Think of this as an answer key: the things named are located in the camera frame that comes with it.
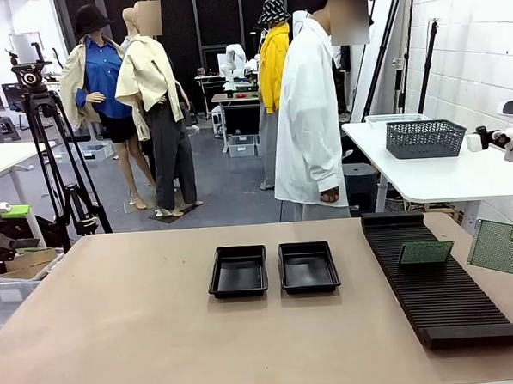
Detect green perforated circuit board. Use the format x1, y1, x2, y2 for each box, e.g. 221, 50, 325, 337
464, 216, 513, 283
397, 240, 456, 268

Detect black ESD tray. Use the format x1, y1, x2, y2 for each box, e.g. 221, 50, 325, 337
206, 244, 270, 301
277, 240, 343, 296

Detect person right forearm white sleeve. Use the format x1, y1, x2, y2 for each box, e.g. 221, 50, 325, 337
308, 142, 349, 194

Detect person right hand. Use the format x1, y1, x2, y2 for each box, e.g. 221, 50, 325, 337
319, 186, 341, 204

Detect brown cardboard box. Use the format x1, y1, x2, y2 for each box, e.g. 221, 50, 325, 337
3, 248, 59, 282

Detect large clear plastic container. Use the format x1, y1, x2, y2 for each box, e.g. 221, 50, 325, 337
0, 274, 46, 340

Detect white desk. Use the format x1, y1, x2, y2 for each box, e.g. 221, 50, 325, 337
0, 139, 64, 249

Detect black step stool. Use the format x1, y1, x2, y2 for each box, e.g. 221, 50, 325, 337
0, 114, 21, 144

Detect white side table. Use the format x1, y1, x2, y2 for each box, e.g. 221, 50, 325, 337
340, 113, 513, 240

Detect white floor box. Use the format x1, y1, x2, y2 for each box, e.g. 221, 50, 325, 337
81, 142, 114, 162

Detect black slotted board rack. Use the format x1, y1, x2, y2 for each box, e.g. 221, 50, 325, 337
360, 205, 513, 354

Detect grey plastic mesh basket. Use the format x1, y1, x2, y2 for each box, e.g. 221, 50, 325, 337
383, 118, 469, 162

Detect mannequin in blue shirt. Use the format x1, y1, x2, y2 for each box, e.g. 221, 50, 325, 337
54, 2, 157, 214

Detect black round stool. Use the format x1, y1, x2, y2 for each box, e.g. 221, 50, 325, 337
343, 162, 382, 215

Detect thin black light stand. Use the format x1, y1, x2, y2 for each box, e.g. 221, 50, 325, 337
412, 17, 445, 116

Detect clear plastic bin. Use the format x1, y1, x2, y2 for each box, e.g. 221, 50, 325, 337
363, 112, 433, 131

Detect mannequin in beige jacket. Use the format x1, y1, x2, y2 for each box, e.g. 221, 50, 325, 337
110, 0, 205, 220

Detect black brimmed hat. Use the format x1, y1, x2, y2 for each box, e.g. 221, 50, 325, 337
73, 3, 117, 39

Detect black tripod stand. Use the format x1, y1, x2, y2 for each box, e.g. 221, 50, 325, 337
343, 0, 421, 124

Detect clear storage box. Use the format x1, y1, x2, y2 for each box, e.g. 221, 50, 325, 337
227, 133, 258, 159

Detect person in white shirt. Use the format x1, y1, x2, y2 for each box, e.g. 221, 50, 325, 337
265, 0, 382, 222

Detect background work table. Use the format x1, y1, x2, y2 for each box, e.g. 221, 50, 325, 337
210, 90, 265, 155

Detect mannequin in yellow hoodie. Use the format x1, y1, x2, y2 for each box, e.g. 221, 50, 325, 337
250, 0, 301, 192

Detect patterned bucket hat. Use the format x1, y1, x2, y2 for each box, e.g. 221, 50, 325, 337
256, 0, 292, 26

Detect black camera tripod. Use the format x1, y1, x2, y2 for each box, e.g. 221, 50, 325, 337
21, 88, 114, 253

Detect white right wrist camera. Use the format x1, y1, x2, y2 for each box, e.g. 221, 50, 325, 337
465, 125, 513, 154

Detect dark mannequin base plate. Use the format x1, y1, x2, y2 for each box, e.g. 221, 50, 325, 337
147, 202, 205, 225

